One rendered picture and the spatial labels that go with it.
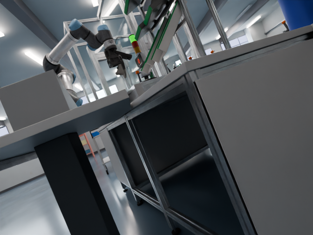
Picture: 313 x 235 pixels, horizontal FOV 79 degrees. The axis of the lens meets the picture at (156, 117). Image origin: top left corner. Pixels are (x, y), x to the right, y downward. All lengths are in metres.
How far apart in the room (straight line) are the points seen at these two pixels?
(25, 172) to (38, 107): 12.61
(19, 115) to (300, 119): 1.14
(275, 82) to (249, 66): 0.13
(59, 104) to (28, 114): 0.14
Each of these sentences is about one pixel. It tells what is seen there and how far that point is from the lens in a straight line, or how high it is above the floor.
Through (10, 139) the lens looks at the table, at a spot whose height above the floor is 0.84.
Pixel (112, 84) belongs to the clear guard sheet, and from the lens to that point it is 2.69.
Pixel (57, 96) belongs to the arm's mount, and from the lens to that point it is 0.97.
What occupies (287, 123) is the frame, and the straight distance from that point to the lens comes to 0.83.
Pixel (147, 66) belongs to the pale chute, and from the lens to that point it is 1.14.
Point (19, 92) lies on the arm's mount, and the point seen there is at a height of 1.07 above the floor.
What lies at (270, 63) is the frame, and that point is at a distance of 0.83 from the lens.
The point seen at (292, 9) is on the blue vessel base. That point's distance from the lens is 1.47.
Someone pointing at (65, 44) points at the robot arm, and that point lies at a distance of 1.46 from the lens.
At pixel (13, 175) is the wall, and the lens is 13.88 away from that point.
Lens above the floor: 0.75
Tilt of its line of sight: 1 degrees down
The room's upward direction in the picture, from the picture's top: 22 degrees counter-clockwise
